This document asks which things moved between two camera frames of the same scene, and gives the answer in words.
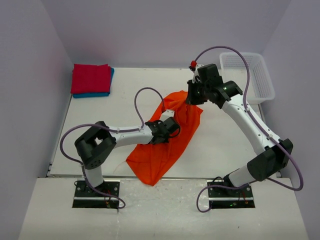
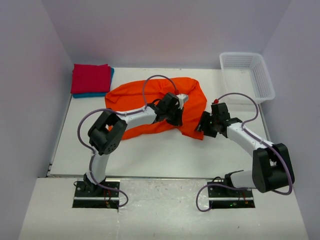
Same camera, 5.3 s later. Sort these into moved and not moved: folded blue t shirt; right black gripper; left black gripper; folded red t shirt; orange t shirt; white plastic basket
Moved: right black gripper; left black gripper; orange t shirt
Not moved: folded blue t shirt; folded red t shirt; white plastic basket
